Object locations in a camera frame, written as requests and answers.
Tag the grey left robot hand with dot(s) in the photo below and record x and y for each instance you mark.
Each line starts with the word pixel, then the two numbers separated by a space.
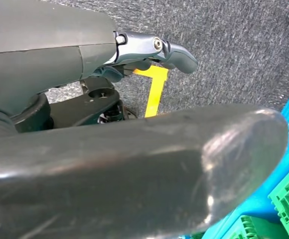
pixel 47 39

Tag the yellow floor tape square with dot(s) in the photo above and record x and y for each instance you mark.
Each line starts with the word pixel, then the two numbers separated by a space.
pixel 154 95

